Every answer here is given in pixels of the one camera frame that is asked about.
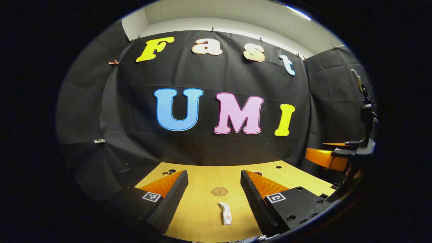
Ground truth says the white toothpaste tube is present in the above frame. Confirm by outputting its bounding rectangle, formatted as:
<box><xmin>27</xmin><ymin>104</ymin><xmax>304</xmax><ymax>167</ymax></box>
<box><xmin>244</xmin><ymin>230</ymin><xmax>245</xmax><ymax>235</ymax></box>
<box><xmin>219</xmin><ymin>202</ymin><xmax>233</xmax><ymax>225</ymax></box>

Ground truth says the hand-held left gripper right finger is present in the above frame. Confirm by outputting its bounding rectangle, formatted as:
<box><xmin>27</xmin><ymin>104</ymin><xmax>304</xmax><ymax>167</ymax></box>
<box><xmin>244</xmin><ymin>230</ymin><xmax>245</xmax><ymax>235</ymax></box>
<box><xmin>240</xmin><ymin>170</ymin><xmax>333</xmax><ymax>237</ymax></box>

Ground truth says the wooden desktop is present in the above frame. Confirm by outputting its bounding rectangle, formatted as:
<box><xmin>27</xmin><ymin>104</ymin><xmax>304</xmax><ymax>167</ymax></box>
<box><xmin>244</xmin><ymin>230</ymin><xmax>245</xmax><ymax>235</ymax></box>
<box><xmin>134</xmin><ymin>161</ymin><xmax>336</xmax><ymax>243</ymax></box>

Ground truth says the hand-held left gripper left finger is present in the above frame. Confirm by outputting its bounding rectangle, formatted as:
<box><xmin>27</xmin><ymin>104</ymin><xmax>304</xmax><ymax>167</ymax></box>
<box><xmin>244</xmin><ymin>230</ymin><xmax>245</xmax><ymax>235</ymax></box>
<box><xmin>111</xmin><ymin>170</ymin><xmax>189</xmax><ymax>234</ymax></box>

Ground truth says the ceiling light strip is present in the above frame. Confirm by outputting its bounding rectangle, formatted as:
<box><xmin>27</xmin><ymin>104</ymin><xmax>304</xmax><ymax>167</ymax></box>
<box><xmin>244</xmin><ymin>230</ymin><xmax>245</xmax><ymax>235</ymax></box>
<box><xmin>270</xmin><ymin>0</ymin><xmax>313</xmax><ymax>21</ymax></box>

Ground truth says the black backdrop cloth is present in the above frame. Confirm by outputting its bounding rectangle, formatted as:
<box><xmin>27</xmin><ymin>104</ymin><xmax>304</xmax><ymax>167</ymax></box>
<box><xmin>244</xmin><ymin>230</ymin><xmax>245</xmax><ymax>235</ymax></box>
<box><xmin>56</xmin><ymin>20</ymin><xmax>375</xmax><ymax>203</ymax></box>

